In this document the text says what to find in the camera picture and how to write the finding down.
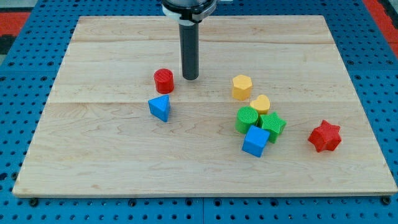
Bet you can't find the blue triangle block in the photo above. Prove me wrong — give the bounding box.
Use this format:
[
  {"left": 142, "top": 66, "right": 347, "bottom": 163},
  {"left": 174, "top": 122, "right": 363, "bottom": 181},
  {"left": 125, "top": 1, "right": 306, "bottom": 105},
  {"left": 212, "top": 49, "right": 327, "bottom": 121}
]
[{"left": 148, "top": 95, "right": 170, "bottom": 123}]

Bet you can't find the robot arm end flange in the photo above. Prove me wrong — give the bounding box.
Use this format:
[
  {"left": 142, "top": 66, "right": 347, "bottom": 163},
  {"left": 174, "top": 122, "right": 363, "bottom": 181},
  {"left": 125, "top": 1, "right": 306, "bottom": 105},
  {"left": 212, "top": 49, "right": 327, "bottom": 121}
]
[{"left": 161, "top": 0, "right": 218, "bottom": 26}]

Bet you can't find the green cylinder block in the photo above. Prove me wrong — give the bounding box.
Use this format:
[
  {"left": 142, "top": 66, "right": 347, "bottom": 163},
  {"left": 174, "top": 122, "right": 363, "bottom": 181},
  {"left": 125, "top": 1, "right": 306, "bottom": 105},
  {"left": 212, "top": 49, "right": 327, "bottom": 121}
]
[{"left": 235, "top": 106, "right": 259, "bottom": 134}]

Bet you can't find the red cylinder block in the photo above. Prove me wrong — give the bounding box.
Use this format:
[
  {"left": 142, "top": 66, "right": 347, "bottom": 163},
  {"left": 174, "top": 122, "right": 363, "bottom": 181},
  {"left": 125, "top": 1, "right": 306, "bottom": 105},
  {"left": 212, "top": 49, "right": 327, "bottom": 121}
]
[{"left": 154, "top": 68, "right": 174, "bottom": 94}]

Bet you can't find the yellow hexagon block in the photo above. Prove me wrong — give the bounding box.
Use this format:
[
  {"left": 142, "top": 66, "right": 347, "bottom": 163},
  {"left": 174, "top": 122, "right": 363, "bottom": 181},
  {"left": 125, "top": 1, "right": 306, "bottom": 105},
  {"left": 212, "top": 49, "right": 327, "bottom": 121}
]
[{"left": 232, "top": 74, "right": 253, "bottom": 101}]

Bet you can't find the blue cube block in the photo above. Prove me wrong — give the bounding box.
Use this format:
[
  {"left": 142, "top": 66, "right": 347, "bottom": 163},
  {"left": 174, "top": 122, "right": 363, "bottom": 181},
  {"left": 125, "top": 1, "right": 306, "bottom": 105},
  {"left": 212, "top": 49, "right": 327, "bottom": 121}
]
[{"left": 242, "top": 126, "right": 270, "bottom": 157}]

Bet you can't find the yellow heart block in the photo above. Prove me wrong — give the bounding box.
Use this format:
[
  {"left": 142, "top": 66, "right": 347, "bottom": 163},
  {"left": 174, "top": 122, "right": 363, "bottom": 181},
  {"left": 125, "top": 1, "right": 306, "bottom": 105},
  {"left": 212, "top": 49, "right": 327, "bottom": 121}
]
[{"left": 249, "top": 95, "right": 271, "bottom": 114}]

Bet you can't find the green star block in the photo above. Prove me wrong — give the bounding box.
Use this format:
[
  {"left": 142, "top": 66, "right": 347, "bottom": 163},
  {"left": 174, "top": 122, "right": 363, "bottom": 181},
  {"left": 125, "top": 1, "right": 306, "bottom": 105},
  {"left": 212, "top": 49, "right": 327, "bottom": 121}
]
[{"left": 259, "top": 112, "right": 287, "bottom": 143}]

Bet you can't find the wooden board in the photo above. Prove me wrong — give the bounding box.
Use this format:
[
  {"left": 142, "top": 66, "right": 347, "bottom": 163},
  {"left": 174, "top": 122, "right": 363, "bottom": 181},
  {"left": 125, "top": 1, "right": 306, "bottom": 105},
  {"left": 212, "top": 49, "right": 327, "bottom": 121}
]
[{"left": 13, "top": 16, "right": 397, "bottom": 198}]

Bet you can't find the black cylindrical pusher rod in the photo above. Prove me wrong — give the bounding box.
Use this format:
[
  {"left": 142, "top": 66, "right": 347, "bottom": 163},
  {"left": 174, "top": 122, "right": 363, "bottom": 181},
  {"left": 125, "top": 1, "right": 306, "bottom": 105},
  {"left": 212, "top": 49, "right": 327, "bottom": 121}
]
[{"left": 179, "top": 24, "right": 199, "bottom": 80}]

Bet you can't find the red star block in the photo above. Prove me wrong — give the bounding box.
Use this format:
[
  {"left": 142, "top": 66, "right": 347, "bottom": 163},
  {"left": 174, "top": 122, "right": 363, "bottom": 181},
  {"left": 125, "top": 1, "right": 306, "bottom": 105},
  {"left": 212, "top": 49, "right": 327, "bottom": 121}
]
[{"left": 308, "top": 120, "right": 341, "bottom": 152}]

